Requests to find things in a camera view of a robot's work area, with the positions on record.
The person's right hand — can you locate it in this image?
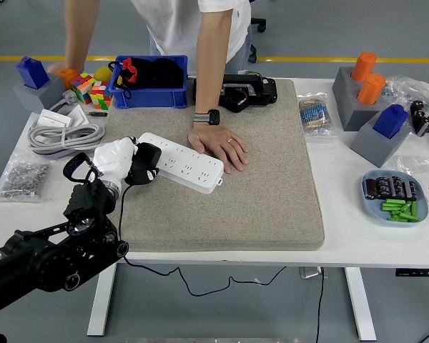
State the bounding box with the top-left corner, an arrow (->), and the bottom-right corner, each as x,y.
46,61 -> 85,76

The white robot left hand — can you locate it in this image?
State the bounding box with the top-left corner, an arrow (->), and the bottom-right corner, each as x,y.
92,136 -> 161,194

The person's left hand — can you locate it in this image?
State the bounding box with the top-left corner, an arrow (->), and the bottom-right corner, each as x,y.
187,123 -> 250,175

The black plug adapter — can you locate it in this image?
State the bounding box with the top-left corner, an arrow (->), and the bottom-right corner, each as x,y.
132,141 -> 162,172

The white power strip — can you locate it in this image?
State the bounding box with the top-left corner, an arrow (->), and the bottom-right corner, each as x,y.
138,131 -> 225,195

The black plug cord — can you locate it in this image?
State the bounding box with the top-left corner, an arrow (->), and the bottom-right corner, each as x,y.
117,184 -> 287,297

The colourful stickerless puzzle cube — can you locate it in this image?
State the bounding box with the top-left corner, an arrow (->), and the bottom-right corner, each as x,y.
69,72 -> 96,105

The black wrist watch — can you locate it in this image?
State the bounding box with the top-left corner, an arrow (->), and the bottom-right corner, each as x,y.
192,109 -> 222,126

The yellow ball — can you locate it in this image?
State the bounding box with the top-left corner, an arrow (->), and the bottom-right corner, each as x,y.
93,66 -> 114,84

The blue house-shaped block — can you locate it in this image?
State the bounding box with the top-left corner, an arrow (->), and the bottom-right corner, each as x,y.
16,56 -> 50,90
372,104 -> 410,140

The colourful white-edged puzzle cube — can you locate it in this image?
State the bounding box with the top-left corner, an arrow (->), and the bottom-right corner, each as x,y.
89,80 -> 114,111

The grey block holder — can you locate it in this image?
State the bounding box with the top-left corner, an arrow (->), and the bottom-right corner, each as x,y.
349,114 -> 412,169
12,74 -> 67,114

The white flat box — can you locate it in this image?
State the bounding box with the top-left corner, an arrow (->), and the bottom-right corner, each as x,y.
36,109 -> 74,129

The grey-brown mat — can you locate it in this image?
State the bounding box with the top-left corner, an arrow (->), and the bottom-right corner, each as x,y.
77,78 -> 325,253

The black electronic device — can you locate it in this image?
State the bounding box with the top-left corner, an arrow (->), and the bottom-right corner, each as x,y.
192,74 -> 278,114

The blue plastic bin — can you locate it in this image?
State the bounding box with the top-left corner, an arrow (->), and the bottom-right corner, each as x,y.
107,54 -> 189,109

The black pouch with red trim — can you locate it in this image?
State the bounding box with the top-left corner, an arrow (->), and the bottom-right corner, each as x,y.
108,56 -> 185,99

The plastic bag of screws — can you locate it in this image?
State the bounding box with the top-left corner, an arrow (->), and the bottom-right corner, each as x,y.
0,153 -> 54,204

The plastic bag of resistors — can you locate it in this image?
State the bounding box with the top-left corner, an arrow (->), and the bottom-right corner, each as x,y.
296,91 -> 337,139

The black office chair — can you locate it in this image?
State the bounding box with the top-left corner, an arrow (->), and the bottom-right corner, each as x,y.
248,17 -> 267,64

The person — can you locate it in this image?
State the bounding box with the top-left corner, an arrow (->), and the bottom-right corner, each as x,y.
130,0 -> 253,74

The grey two-hole cylinder holder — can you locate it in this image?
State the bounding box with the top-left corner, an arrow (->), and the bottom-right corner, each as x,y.
331,66 -> 389,132

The white table leg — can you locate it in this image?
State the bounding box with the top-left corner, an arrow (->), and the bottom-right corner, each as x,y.
344,267 -> 378,342
87,262 -> 117,337

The metal floor plate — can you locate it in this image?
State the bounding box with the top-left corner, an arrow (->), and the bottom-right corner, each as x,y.
299,266 -> 329,279

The orange cylinder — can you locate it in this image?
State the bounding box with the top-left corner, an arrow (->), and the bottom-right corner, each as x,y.
350,51 -> 378,83
357,73 -> 387,106

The light blue plate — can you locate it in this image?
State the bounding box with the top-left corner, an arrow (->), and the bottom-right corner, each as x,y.
360,169 -> 429,227

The clear bag of small parts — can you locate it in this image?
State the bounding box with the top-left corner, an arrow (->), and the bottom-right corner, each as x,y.
380,74 -> 429,151

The black desk control panel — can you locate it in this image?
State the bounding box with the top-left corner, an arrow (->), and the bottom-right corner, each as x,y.
395,268 -> 429,278

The grey power strip cable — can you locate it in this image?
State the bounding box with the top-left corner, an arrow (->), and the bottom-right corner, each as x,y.
27,89 -> 107,155

